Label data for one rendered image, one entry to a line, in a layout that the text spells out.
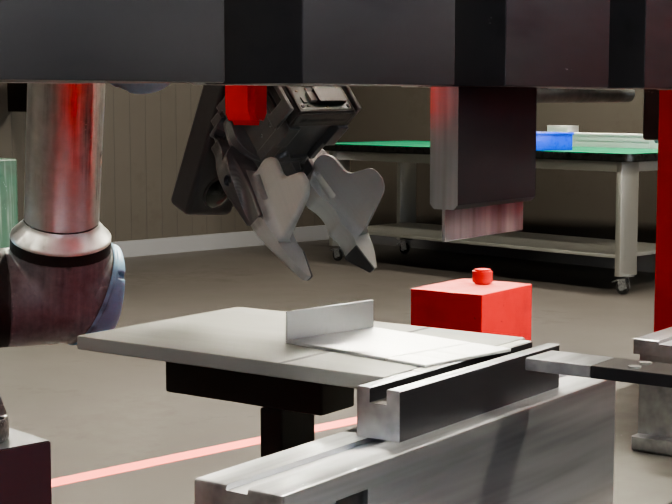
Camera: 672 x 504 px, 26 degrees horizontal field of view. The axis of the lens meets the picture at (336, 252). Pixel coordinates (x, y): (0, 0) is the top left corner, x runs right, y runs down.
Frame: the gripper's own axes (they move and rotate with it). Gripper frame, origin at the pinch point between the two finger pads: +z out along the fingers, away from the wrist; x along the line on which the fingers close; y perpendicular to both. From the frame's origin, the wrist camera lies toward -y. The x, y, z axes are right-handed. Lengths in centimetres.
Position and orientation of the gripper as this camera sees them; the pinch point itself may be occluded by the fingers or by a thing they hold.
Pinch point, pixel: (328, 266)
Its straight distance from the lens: 104.0
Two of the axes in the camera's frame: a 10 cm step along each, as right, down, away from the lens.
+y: 5.4, -5.8, -6.1
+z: 4.5, 8.1, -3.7
